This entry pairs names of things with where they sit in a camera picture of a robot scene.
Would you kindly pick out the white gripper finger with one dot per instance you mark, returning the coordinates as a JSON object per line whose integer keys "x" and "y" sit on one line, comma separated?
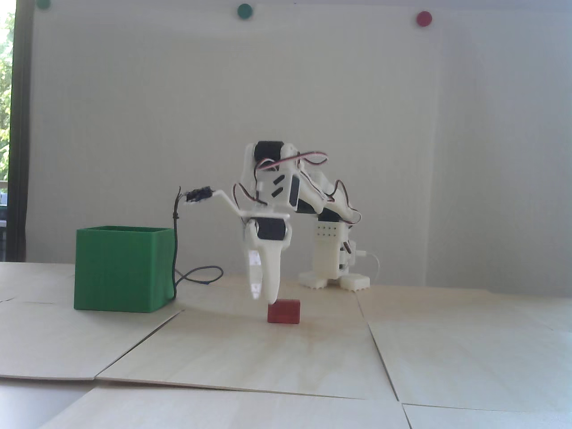
{"x": 272, "y": 277}
{"x": 253, "y": 259}

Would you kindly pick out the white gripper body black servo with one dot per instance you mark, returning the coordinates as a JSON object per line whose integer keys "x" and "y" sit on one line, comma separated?
{"x": 271, "y": 241}

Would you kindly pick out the red block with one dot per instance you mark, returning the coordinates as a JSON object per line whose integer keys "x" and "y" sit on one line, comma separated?
{"x": 286, "y": 312}

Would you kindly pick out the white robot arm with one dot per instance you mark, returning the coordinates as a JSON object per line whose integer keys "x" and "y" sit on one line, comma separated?
{"x": 330, "y": 250}

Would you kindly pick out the green open box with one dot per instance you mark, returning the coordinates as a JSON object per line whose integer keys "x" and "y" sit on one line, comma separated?
{"x": 120, "y": 268}

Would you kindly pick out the green round magnet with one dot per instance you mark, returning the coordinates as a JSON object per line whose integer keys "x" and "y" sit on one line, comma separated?
{"x": 43, "y": 3}
{"x": 245, "y": 11}

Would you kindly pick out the red round magnet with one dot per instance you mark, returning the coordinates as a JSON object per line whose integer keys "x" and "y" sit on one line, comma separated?
{"x": 423, "y": 18}

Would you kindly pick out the black wrist camera board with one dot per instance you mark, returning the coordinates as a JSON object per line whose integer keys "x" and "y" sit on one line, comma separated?
{"x": 199, "y": 194}

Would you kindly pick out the white wall board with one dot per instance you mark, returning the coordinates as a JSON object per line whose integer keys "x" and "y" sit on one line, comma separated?
{"x": 134, "y": 111}

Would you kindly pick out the dark window frame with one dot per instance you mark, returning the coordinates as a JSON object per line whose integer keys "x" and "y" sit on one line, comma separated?
{"x": 20, "y": 134}

